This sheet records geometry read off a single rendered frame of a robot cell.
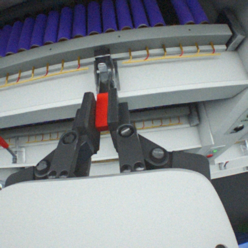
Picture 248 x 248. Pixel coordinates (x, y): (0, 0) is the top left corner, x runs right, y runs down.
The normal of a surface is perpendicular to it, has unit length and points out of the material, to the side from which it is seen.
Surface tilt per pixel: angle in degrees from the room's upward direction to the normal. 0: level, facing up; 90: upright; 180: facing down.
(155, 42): 109
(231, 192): 0
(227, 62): 19
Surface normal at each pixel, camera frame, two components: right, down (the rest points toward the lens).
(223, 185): -0.10, -0.54
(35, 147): -0.07, -0.24
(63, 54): 0.11, 0.96
